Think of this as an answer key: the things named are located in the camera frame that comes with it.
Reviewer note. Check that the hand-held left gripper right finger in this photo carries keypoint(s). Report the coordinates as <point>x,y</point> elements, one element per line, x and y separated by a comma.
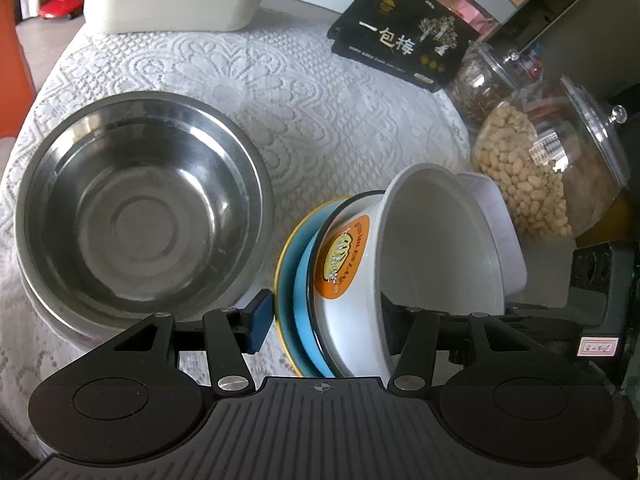
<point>419,341</point>

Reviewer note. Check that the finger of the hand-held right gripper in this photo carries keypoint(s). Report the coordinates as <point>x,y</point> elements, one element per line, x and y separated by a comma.
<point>540,310</point>

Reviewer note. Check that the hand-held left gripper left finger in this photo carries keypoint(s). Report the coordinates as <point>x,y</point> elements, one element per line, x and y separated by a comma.
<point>261,322</point>

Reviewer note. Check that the blue enamel bowl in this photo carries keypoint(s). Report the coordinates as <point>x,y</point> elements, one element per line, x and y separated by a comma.
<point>302,310</point>

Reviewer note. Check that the white plate with gold rim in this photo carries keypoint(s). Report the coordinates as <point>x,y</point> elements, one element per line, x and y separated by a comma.
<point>281,280</point>

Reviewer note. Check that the white bowl with orange label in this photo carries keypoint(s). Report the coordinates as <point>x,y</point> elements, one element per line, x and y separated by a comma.
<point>440,245</point>

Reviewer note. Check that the yellow object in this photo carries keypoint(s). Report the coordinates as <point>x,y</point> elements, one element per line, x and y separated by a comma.
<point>612,225</point>

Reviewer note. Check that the white plastic tray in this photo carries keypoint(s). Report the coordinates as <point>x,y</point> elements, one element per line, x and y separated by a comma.
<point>506,240</point>

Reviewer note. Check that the glass jar of peanuts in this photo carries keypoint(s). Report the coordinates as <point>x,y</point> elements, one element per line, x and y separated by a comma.
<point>530,175</point>

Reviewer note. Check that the stainless steel bowl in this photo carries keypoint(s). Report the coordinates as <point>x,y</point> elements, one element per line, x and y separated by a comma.
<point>140,210</point>

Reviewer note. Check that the white lace tablecloth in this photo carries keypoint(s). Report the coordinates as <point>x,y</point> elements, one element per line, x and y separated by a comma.
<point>300,110</point>

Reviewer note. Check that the glass jar of brown contents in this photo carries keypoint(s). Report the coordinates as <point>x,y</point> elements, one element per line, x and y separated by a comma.
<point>475,90</point>

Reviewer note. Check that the pink packet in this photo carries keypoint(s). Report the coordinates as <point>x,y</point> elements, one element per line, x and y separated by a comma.
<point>475,17</point>

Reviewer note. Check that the black printed box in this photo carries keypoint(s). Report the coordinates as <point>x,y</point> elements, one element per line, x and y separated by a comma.
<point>395,35</point>

